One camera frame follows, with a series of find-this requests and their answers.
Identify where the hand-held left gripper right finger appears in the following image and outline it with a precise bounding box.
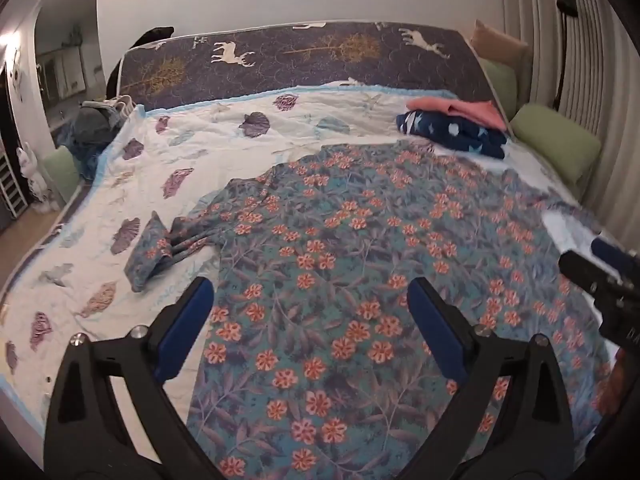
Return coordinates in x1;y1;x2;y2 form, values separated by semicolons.
406;277;576;480

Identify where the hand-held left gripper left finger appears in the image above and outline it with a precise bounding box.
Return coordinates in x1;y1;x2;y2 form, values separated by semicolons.
44;276;221;480

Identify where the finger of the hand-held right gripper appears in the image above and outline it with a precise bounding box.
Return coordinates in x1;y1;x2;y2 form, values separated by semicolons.
591;237;640;281
559;250;626;302

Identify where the teal floral shirt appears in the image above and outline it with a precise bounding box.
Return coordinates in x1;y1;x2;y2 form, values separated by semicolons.
125;140;613;480

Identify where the pile of blue-grey clothes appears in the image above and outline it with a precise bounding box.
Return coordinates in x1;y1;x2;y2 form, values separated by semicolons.
57;97;138;183

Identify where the large green cushion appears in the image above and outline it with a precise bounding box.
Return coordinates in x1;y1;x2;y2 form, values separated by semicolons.
510;104;602;201

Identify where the white seashell print blanket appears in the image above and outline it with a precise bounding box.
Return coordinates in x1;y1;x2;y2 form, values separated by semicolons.
0;77;616;436

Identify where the white pleated curtain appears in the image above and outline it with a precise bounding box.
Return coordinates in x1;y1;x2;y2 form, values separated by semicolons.
497;0;640;251

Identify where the navy star print garment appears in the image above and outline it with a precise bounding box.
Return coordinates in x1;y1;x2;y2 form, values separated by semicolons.
396;110;511;161

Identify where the pale green cushion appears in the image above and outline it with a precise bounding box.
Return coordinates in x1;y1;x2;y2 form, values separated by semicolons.
42;150;83;203

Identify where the pink folded garment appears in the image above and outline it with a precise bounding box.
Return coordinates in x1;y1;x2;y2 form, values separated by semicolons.
406;96;510;130

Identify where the small green cushion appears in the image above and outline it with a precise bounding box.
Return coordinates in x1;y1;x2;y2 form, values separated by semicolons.
480;57;521;118

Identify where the white figurine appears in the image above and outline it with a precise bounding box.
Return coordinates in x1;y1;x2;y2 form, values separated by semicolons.
16;142;56;211

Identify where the white ladder rack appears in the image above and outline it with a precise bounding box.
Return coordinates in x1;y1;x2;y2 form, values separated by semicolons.
0;152;28;218

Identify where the beige pillow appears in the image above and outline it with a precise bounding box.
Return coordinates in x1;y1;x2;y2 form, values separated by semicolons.
470;19;531;68

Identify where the black floor lamp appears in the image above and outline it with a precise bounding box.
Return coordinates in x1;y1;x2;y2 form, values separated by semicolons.
552;0;580;111

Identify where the white cabinet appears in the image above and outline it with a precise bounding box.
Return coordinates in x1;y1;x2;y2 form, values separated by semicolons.
37;46;86;101

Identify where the dark deer print mattress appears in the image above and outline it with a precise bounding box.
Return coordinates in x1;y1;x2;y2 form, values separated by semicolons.
120;21;501;111

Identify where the black object behind mattress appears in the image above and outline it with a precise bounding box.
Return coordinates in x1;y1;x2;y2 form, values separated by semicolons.
127;26;175;51

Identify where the white wall ornament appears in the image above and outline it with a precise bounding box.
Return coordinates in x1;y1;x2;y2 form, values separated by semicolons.
7;49;26;103

